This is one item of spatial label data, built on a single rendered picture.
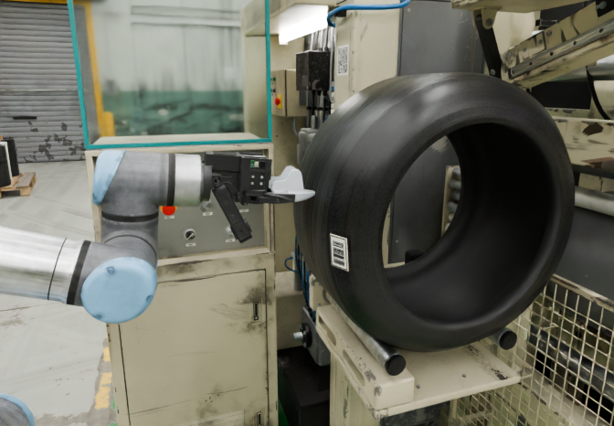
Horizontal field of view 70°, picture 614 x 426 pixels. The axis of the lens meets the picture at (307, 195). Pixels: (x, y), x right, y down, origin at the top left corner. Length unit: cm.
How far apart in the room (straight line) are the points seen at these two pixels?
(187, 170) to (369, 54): 61
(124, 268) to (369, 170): 41
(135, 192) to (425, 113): 49
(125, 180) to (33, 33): 953
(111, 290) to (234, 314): 96
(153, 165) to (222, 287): 83
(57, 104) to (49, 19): 158
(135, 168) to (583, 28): 94
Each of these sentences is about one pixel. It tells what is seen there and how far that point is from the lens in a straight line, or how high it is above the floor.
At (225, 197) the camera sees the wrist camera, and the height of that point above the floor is 125.
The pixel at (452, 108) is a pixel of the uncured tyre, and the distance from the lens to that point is 81.
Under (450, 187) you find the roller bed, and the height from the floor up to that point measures 113.
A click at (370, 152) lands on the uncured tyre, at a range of 76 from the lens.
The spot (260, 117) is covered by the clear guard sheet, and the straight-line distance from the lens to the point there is 142.
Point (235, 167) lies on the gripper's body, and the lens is 77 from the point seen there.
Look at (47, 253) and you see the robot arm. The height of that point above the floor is 123.
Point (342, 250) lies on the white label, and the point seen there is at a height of 117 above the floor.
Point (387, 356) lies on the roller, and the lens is 95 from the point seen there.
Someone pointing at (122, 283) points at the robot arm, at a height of 119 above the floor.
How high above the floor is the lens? 144
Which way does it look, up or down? 14 degrees down
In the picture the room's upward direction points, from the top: straight up
